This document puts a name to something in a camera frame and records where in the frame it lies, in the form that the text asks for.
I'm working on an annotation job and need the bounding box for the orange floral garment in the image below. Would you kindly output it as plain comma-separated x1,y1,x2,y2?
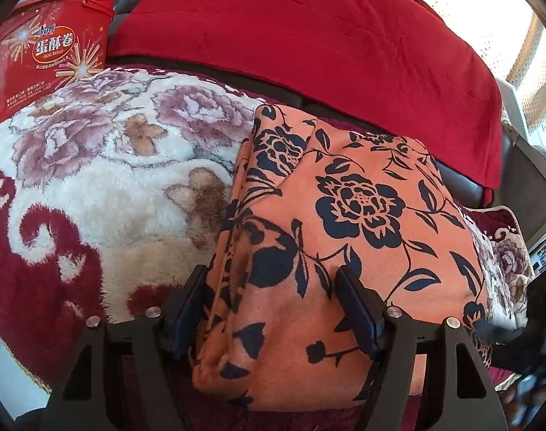
192,105,487,412

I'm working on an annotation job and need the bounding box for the red floral plush blanket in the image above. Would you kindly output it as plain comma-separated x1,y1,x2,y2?
0,64,539,431

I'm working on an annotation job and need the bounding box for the red cloth on sofa back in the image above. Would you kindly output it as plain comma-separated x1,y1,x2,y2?
106,0,506,205

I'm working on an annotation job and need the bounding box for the red egg roll box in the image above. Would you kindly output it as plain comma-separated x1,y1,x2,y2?
0,0,115,123

